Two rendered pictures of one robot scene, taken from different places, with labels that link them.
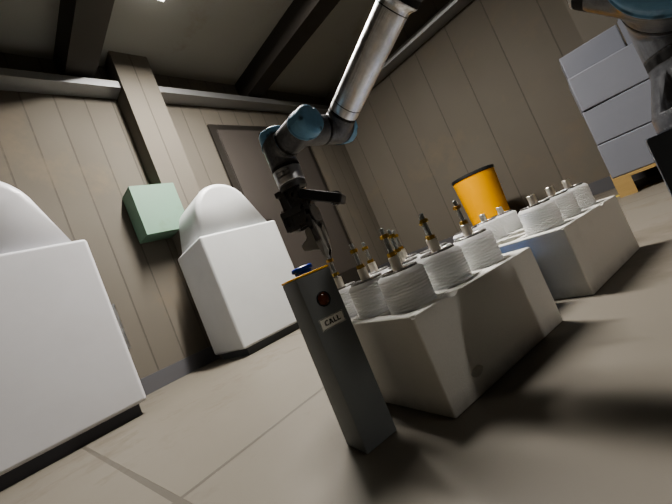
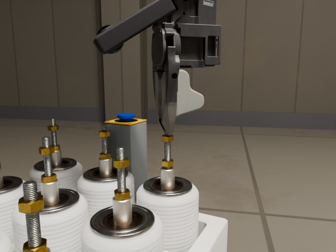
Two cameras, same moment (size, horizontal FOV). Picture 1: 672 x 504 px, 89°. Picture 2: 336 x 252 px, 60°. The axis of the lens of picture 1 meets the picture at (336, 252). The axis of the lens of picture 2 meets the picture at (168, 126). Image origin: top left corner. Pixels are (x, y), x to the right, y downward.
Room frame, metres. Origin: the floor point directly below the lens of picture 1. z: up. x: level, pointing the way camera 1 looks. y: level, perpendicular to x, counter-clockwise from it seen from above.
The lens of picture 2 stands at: (1.23, -0.20, 0.42)
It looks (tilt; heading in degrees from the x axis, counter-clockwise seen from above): 10 degrees down; 148
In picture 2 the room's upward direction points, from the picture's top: straight up
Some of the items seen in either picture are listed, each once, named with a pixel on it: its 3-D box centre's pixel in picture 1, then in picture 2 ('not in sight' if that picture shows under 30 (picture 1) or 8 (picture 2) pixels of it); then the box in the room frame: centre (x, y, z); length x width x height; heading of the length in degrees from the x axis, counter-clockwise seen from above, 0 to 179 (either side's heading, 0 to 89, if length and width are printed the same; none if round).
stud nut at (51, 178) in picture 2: not in sight; (48, 177); (0.84, -0.14, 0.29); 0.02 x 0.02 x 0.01; 69
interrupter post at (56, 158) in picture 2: (396, 264); (55, 158); (0.67, -0.10, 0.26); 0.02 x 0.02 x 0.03
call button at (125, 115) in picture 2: (303, 271); (126, 118); (0.62, 0.07, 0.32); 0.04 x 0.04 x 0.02
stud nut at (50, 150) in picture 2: not in sight; (46, 150); (0.84, -0.14, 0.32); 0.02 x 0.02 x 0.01; 69
